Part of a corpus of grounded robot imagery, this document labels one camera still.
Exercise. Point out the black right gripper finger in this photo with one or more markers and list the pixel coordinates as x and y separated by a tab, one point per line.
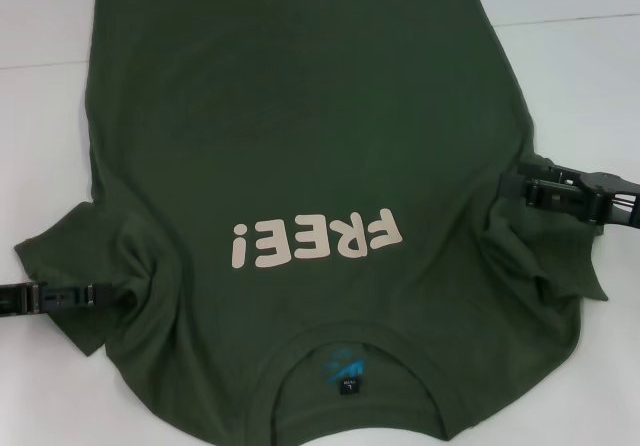
545	196
550	173

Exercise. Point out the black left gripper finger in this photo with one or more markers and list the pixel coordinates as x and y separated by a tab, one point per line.
65	297

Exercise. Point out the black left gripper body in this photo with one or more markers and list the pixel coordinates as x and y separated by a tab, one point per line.
15	298

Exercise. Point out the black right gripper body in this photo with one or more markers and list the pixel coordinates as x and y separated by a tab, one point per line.
610	201

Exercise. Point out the dark green FREE! t-shirt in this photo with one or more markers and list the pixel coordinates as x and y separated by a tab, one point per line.
300	116

